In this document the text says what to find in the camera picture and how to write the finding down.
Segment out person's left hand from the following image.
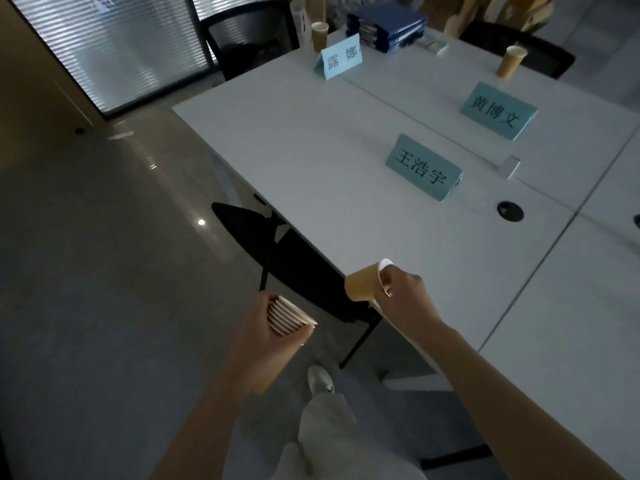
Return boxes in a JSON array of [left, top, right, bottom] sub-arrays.
[[227, 293, 316, 395]]

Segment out person's right hand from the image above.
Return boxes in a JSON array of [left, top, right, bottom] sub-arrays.
[[372, 267, 446, 341]]

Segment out brown paper cup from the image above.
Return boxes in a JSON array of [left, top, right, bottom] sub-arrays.
[[345, 258, 399, 301], [495, 44, 529, 81], [311, 20, 330, 53]]

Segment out stack of blue folders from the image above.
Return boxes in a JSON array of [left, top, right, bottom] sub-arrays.
[[345, 0, 429, 55]]

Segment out person's right forearm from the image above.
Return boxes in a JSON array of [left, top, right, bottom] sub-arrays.
[[412, 319, 626, 480]]

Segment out person's left forearm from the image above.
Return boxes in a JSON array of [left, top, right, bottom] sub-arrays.
[[149, 367, 263, 480]]

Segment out person's white clothing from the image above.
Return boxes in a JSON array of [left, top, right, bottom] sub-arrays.
[[269, 364, 426, 480]]

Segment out teal paper name card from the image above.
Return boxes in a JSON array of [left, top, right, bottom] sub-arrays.
[[459, 81, 539, 141], [385, 133, 463, 201], [313, 33, 362, 81]]

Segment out pile of pale cloth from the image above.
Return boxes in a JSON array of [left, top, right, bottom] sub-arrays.
[[329, 0, 416, 21]]

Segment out window blinds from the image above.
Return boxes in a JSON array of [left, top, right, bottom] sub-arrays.
[[9, 0, 291, 115]]

